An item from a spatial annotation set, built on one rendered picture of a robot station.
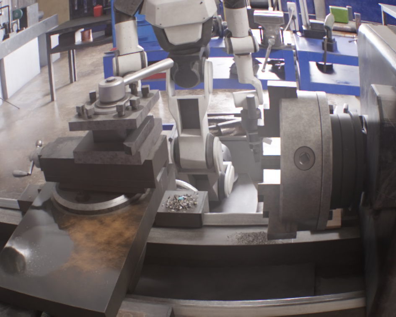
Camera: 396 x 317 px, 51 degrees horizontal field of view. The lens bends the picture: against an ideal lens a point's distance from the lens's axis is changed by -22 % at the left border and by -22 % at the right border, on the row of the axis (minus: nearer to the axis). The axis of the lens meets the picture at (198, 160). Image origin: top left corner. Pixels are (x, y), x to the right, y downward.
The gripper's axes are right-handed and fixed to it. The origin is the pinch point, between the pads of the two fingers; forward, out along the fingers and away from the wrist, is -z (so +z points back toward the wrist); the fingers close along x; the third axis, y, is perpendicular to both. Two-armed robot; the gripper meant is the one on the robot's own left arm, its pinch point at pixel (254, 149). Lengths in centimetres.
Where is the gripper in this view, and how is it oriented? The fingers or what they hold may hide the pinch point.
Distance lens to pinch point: 217.1
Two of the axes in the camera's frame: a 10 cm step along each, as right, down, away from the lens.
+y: 9.9, -1.4, 0.0
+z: -1.3, -8.8, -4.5
